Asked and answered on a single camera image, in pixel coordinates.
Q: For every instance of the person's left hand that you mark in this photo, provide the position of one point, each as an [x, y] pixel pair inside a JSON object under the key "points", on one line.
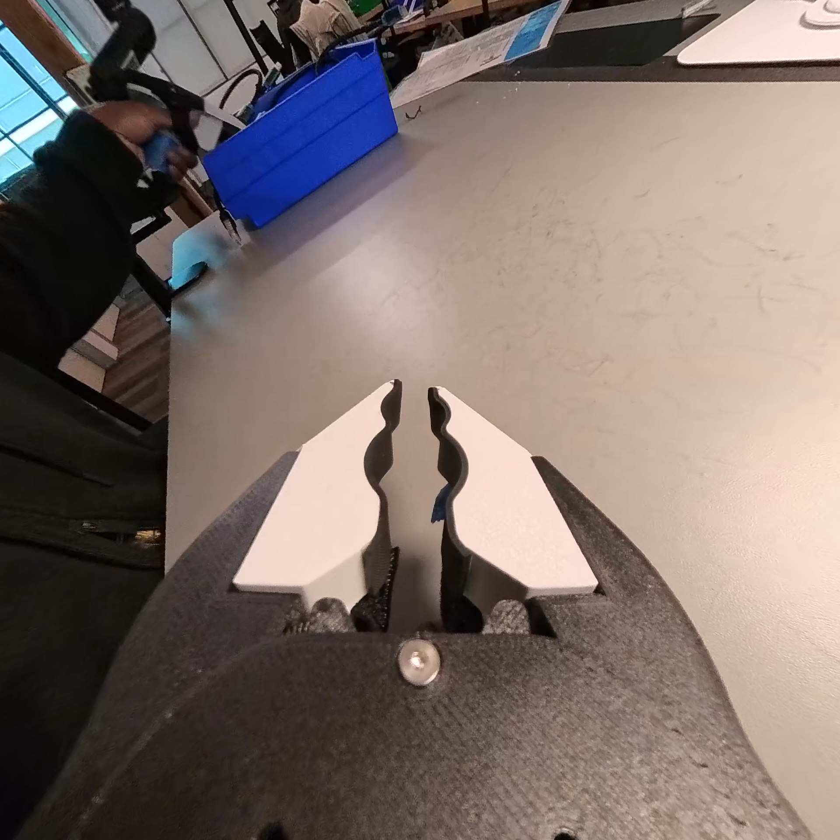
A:
{"points": [[131, 121]]}

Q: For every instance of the small black twist tie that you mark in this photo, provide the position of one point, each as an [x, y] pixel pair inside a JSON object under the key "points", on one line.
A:
{"points": [[413, 115]]}

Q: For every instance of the white rounded object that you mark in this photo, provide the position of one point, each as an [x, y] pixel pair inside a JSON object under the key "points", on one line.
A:
{"points": [[823, 13]]}

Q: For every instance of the white and blue paper sheet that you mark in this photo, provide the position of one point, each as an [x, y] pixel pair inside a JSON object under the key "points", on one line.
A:
{"points": [[472, 59]]}

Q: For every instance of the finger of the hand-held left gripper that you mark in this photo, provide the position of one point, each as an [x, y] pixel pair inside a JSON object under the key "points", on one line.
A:
{"points": [[213, 128]]}

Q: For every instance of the office chair with jacket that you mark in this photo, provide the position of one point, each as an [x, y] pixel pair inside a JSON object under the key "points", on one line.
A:
{"points": [[321, 26]]}

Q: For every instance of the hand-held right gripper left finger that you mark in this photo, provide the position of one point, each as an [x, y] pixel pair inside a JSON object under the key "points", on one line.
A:
{"points": [[308, 525]]}

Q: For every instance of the white flat base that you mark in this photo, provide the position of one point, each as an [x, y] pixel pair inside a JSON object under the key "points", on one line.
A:
{"points": [[741, 39]]}

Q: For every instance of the person's dark clothing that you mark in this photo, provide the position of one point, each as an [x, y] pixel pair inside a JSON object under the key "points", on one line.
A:
{"points": [[65, 590]]}

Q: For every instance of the window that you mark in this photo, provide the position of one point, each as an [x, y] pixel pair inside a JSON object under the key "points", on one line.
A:
{"points": [[26, 98]]}

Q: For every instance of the blue plastic bin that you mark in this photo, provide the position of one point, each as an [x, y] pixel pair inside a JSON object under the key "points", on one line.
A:
{"points": [[295, 138]]}

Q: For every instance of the light blue pad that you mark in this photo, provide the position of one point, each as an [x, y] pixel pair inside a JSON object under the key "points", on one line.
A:
{"points": [[190, 256]]}

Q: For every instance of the white step block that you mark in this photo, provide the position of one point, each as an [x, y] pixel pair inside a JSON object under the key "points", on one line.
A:
{"points": [[98, 341]]}

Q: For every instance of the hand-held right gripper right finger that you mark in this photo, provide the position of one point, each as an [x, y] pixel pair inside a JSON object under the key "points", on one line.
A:
{"points": [[518, 525]]}

